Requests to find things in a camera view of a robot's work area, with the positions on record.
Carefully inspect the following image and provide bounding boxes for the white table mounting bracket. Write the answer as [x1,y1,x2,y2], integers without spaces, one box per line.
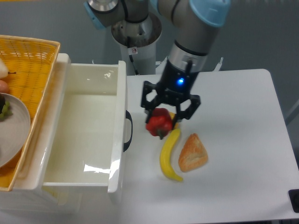
[155,57,168,74]

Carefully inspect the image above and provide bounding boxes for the green grapes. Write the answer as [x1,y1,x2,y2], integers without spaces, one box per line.
[0,100,13,121]

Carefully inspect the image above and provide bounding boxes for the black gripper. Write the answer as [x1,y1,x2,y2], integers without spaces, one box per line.
[140,59,201,130]

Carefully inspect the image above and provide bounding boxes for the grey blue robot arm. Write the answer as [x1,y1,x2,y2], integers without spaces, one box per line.
[84,0,231,122]

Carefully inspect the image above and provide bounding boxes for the red bell pepper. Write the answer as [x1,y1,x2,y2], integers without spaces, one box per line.
[145,108,173,140]

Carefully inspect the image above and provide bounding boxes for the yellow banana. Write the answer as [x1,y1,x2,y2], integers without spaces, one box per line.
[159,128,183,182]

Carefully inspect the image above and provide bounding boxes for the peach fruit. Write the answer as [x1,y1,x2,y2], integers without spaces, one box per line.
[0,80,9,93]

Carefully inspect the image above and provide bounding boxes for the yellow woven basket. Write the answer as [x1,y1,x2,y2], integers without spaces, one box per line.
[0,35,60,192]

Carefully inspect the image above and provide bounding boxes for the grey ceramic plate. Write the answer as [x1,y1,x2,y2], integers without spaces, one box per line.
[0,93,31,166]

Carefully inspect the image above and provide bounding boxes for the black drawer handle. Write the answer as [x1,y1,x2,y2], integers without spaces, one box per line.
[123,110,133,152]

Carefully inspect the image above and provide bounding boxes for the white pear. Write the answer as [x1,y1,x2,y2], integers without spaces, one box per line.
[0,59,16,79]

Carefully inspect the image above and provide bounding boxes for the white drawer cabinet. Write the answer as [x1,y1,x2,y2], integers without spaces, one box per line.
[0,54,124,213]

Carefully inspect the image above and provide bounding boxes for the white plastic drawer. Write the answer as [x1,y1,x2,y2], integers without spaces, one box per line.
[43,61,127,194]

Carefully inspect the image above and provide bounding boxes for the black cable on pedestal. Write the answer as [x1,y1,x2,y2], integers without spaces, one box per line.
[127,36,141,76]

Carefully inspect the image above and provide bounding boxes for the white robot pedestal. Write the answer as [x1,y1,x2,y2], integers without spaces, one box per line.
[111,13,162,76]

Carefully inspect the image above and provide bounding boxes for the triangular bread pastry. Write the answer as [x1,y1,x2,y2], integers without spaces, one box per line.
[178,133,208,172]

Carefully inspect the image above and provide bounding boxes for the black device at table edge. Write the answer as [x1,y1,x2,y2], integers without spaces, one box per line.
[288,189,299,213]

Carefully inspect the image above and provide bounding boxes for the yellow bell pepper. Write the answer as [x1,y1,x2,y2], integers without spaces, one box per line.
[169,112,180,130]

